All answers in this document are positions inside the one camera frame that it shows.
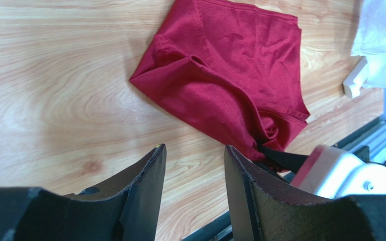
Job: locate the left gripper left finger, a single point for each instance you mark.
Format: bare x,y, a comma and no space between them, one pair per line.
123,207

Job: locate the white towel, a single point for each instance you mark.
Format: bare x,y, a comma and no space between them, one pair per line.
370,41

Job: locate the dark red cloth napkin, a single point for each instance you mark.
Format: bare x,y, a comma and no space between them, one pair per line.
230,70

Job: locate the white metal clothes rack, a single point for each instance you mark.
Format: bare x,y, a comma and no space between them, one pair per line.
353,83

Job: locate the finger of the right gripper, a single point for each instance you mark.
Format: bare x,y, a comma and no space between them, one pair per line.
276,160

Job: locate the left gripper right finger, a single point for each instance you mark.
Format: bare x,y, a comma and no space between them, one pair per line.
264,207

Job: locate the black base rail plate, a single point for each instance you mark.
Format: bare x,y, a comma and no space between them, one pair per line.
367,143

